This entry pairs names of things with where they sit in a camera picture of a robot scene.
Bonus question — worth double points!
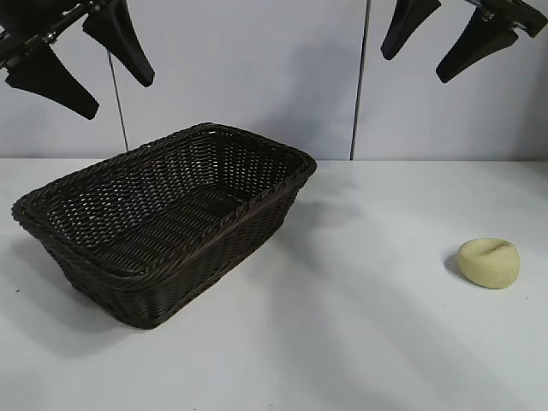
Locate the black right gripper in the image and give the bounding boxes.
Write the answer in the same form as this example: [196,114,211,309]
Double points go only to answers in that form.
[379,0,548,84]

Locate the pale yellow egg yolk pastry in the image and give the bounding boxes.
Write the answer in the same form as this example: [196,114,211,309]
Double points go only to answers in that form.
[456,237,521,289]

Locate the dark brown wicker basket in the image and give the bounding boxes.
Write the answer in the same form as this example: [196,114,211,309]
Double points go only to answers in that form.
[11,122,318,331]

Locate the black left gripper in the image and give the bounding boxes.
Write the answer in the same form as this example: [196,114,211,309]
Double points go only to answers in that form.
[0,0,155,121]

